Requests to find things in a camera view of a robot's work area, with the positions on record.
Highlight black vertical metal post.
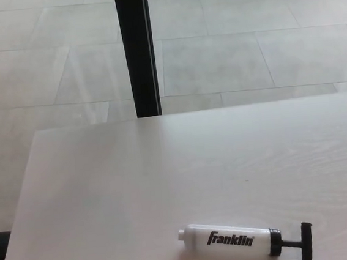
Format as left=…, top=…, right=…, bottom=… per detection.
left=113, top=0, right=163, bottom=121

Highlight white Franklin air pump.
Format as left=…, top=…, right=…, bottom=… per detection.
left=176, top=212, right=316, bottom=260

